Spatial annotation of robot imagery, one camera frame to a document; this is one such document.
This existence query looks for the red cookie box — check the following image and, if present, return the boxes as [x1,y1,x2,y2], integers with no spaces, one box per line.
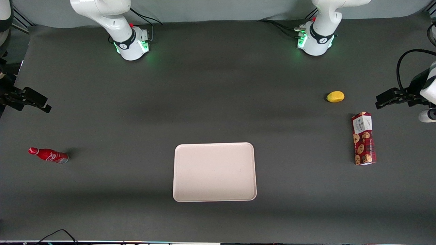
[352,112,377,166]

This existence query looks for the black right base cable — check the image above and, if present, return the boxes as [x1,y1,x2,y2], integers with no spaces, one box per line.
[129,7,163,43]

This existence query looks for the yellow lemon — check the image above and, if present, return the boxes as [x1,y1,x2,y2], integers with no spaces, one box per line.
[326,91,345,103]

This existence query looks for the black cable at mat side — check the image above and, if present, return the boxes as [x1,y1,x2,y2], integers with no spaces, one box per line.
[427,22,436,48]

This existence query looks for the black left wrist cable loop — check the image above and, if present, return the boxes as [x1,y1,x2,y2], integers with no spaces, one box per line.
[396,49,436,91]

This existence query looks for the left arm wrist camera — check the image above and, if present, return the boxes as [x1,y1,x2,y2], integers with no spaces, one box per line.
[418,108,436,123]

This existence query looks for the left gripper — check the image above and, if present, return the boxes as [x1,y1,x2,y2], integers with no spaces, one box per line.
[376,68,430,110]

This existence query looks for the red coke bottle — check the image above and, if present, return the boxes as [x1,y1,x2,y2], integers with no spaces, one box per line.
[28,147,69,164]

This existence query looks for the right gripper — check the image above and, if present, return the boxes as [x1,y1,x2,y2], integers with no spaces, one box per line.
[0,73,52,113]

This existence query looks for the dark grey table mat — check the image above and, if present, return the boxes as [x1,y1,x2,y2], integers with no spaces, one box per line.
[0,14,436,243]

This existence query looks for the beige plastic tray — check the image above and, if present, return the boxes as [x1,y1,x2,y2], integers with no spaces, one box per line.
[173,142,257,202]

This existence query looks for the black cable at table edge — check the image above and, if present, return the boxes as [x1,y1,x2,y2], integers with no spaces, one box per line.
[34,229,79,245]

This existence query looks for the black left base cables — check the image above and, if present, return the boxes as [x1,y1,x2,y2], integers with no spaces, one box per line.
[258,7,319,38]

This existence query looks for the dark metal frame rail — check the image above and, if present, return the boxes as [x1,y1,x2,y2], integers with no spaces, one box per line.
[12,7,35,34]

